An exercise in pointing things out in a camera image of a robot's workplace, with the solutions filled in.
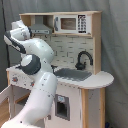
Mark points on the toy microwave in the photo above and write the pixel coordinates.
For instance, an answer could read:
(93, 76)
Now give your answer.
(72, 24)

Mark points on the wooden toy kitchen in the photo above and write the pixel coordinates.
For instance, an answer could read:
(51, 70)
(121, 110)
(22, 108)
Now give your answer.
(66, 48)

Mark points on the dishwasher door with window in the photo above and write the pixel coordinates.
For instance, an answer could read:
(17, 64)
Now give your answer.
(66, 110)

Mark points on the black toy faucet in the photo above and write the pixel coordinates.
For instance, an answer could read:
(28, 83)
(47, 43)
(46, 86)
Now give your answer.
(81, 63)

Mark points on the white oven door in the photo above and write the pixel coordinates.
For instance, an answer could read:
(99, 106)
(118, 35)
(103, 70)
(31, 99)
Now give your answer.
(7, 93)

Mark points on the grey range hood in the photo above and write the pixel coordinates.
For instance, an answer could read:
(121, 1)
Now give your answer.
(39, 27)

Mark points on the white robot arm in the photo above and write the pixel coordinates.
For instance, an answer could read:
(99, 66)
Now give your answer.
(36, 64)

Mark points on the grey toy sink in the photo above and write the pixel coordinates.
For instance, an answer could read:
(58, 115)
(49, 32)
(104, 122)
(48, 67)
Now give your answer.
(72, 74)

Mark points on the left stove knob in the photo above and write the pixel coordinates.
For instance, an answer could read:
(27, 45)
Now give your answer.
(14, 79)

